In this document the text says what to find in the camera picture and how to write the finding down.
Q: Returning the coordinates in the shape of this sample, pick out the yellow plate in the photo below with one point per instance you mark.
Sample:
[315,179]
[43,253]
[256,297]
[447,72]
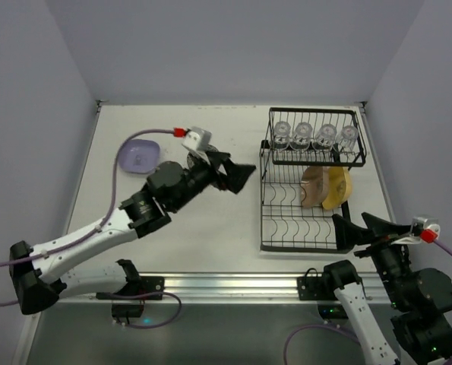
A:
[340,188]

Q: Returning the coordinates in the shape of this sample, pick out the purple plate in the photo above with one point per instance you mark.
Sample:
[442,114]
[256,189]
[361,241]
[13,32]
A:
[139,156]

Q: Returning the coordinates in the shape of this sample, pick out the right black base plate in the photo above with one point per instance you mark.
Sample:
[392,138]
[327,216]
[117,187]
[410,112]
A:
[310,285]

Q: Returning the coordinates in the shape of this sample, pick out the clear glass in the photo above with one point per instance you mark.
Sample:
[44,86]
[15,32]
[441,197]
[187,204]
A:
[325,137]
[347,137]
[281,135]
[301,137]

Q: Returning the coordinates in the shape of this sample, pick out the right black controller box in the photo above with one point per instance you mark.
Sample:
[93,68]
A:
[332,311]

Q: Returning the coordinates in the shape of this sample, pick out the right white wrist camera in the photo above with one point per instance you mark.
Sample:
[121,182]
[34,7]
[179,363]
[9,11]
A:
[423,229]

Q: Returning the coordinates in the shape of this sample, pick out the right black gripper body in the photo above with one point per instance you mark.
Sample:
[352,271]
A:
[377,243]

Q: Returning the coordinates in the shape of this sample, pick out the green leaf bowl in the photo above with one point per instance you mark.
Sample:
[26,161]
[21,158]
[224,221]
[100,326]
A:
[191,159]

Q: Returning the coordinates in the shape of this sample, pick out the aluminium mounting rail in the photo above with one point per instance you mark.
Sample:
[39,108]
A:
[199,288]

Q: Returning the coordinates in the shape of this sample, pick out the brown plate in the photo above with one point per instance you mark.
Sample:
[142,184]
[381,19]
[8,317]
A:
[314,186]

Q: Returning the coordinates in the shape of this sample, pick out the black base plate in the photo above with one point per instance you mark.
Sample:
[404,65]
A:
[310,285]
[149,287]

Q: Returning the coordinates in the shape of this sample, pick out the black controller box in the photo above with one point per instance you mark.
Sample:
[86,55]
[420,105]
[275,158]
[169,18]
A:
[332,311]
[127,313]

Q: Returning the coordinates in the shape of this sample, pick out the left black controller box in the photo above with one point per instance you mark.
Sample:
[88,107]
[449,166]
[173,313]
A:
[127,313]

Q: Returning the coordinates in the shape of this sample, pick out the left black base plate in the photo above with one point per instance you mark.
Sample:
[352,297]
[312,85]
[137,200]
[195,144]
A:
[149,287]

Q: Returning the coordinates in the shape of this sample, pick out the black wire dish rack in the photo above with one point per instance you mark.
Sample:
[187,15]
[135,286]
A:
[285,225]

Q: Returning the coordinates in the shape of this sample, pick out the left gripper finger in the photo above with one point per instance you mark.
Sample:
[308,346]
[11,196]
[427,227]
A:
[237,175]
[218,159]

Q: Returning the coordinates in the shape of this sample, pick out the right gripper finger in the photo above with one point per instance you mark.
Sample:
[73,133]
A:
[348,234]
[378,227]

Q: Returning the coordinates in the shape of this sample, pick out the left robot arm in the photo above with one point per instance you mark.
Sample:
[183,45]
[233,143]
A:
[44,273]

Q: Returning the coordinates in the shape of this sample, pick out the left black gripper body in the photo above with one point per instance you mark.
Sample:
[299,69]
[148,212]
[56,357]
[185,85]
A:
[220,172]

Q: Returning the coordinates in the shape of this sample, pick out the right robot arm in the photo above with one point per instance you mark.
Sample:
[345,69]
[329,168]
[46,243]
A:
[422,298]

